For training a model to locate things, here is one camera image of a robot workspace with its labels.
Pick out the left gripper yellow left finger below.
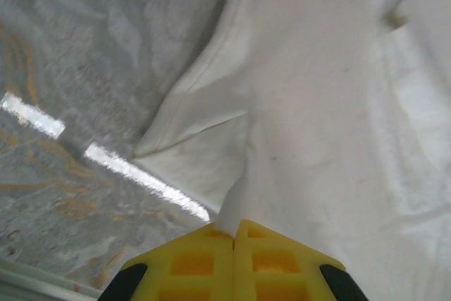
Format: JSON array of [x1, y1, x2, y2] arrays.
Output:
[[100, 222, 235, 301]]

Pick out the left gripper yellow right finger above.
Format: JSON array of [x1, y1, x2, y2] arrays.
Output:
[[233, 219, 367, 301]]

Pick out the white t-shirt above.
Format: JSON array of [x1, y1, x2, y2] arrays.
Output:
[[132, 0, 451, 301]]

